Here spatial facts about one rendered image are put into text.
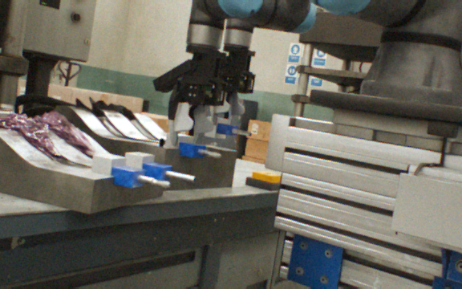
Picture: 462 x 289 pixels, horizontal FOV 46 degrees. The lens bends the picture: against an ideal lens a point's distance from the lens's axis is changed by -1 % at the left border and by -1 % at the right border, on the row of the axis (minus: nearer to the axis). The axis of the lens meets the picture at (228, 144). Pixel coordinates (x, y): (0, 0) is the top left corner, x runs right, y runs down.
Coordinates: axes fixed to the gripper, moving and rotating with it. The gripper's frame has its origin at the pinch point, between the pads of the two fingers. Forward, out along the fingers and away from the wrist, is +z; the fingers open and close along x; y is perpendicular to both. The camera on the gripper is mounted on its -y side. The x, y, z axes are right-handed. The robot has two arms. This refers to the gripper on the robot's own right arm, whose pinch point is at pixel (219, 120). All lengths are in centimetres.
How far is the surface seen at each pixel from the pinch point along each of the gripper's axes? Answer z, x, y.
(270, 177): 11.9, -0.5, 19.1
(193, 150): 5.8, -31.1, 17.5
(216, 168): 10.2, -17.5, 14.3
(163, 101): 6, 601, -570
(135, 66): -50, 597, -649
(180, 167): 10.0, -30.5, 14.3
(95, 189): 11, -63, 25
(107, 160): 7, -59, 22
